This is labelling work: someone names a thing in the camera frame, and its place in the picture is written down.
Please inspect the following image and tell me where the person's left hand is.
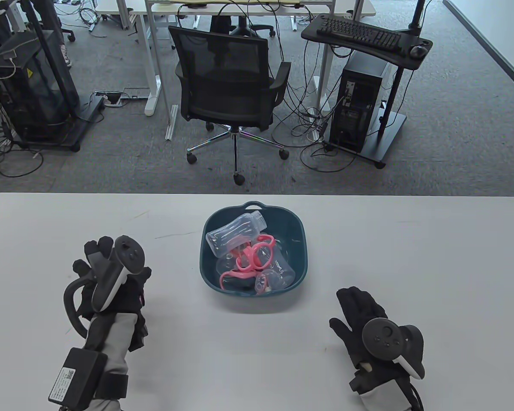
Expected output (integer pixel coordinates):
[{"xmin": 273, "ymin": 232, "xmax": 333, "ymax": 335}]
[{"xmin": 73, "ymin": 235, "xmax": 152, "ymax": 351}]

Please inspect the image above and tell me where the person's right hand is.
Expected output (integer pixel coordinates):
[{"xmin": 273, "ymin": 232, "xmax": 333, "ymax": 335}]
[{"xmin": 329, "ymin": 287, "xmax": 388, "ymax": 369}]

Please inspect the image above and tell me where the clear dome bottle cap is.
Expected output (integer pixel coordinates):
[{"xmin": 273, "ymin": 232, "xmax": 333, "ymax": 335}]
[{"xmin": 216, "ymin": 256, "xmax": 237, "ymax": 277}]

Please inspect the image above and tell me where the black white VR controller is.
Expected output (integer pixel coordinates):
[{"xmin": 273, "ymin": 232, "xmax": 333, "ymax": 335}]
[
  {"xmin": 362, "ymin": 318, "xmax": 425, "ymax": 381},
  {"xmin": 63, "ymin": 235, "xmax": 146, "ymax": 340}
]

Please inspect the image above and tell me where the black adapter box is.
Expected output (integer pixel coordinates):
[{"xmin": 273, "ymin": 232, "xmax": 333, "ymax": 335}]
[{"xmin": 48, "ymin": 348, "xmax": 108, "ymax": 411}]

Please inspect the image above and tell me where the teal plastic basin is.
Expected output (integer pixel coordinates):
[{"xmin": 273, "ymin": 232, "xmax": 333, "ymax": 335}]
[{"xmin": 200, "ymin": 200, "xmax": 309, "ymax": 297}]

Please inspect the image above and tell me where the aluminium profile bar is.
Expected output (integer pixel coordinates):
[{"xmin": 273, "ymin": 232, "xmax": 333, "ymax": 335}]
[{"xmin": 165, "ymin": 104, "xmax": 179, "ymax": 141}]

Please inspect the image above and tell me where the black wheeled stand with pole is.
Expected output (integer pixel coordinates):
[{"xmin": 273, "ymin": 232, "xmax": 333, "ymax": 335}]
[{"xmin": 9, "ymin": 0, "xmax": 106, "ymax": 153}]

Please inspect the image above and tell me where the black rolling workstation cart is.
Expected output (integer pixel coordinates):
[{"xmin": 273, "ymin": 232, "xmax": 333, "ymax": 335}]
[{"xmin": 301, "ymin": 0, "xmax": 434, "ymax": 170}]

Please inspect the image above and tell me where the black white power strip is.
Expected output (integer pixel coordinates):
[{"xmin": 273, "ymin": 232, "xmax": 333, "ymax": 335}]
[{"xmin": 95, "ymin": 91, "xmax": 131, "ymax": 107}]

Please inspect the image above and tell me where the white standing desk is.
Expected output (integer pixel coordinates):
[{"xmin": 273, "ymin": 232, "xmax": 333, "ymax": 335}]
[{"xmin": 95, "ymin": 0, "xmax": 377, "ymax": 117}]

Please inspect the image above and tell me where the black computer tower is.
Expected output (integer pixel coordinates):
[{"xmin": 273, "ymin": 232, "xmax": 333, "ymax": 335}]
[{"xmin": 329, "ymin": 51, "xmax": 390, "ymax": 154}]

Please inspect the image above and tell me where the black equipment cabinet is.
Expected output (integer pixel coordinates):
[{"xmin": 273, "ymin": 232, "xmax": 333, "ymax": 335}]
[{"xmin": 0, "ymin": 31, "xmax": 71, "ymax": 140}]

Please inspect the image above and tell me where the black mesh office chair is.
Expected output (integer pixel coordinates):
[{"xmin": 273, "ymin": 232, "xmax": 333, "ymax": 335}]
[{"xmin": 168, "ymin": 25, "xmax": 292, "ymax": 186}]

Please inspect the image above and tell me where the black keyboard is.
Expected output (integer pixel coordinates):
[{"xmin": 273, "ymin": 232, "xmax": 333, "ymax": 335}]
[{"xmin": 316, "ymin": 16, "xmax": 402, "ymax": 54}]

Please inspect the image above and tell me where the black office chair base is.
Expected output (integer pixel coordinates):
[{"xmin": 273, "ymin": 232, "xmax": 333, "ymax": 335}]
[{"xmin": 208, "ymin": 15, "xmax": 277, "ymax": 38}]

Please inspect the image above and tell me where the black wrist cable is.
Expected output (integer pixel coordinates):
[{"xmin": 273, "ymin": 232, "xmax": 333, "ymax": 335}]
[{"xmin": 406, "ymin": 380, "xmax": 424, "ymax": 411}]

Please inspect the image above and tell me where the tangle of black cables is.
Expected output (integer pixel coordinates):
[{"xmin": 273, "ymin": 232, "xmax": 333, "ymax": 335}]
[
  {"xmin": 0, "ymin": 124, "xmax": 44, "ymax": 178},
  {"xmin": 272, "ymin": 64, "xmax": 360, "ymax": 174}
]

